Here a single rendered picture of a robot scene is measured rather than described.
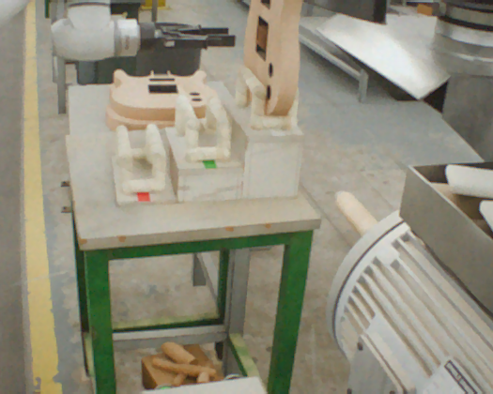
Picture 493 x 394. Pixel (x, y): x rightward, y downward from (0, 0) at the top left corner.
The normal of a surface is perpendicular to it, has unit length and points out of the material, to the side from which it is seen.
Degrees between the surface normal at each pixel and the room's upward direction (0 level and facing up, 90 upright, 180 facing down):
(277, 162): 90
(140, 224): 0
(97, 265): 90
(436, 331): 53
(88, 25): 63
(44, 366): 0
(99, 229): 0
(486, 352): 37
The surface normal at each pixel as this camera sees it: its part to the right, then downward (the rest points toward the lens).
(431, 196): -0.95, 0.07
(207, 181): 0.24, 0.47
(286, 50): 0.25, 0.07
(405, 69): -0.53, -0.65
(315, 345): 0.07, -0.88
